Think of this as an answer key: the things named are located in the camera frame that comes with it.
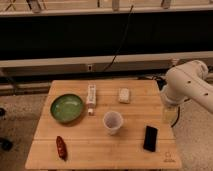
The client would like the black phone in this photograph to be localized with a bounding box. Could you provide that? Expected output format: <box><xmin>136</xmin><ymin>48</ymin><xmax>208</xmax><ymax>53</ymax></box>
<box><xmin>143</xmin><ymin>126</ymin><xmax>158</xmax><ymax>152</ymax></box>

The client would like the wooden folding table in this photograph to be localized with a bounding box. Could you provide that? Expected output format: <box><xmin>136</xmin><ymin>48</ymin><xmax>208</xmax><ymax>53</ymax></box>
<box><xmin>25</xmin><ymin>80</ymin><xmax>182</xmax><ymax>170</ymax></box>

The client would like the black chair wheel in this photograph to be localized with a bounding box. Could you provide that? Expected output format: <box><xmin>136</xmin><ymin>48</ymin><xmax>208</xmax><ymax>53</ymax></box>
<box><xmin>0</xmin><ymin>137</ymin><xmax>13</xmax><ymax>151</ymax></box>

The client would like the white sponge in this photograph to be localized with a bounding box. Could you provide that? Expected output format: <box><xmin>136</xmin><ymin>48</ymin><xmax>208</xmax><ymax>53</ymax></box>
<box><xmin>118</xmin><ymin>88</ymin><xmax>130</xmax><ymax>104</ymax></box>

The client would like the green ceramic plate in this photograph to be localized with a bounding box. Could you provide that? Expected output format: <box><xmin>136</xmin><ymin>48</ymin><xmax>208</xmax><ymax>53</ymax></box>
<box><xmin>50</xmin><ymin>94</ymin><xmax>84</xmax><ymax>123</ymax></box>

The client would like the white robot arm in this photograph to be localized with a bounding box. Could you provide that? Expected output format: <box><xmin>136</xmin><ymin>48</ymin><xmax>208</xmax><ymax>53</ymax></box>
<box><xmin>160</xmin><ymin>60</ymin><xmax>213</xmax><ymax>124</ymax></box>

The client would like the black hanging cable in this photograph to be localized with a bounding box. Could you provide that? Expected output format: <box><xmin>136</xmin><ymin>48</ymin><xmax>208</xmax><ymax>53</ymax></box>
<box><xmin>101</xmin><ymin>3</ymin><xmax>135</xmax><ymax>73</ymax></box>

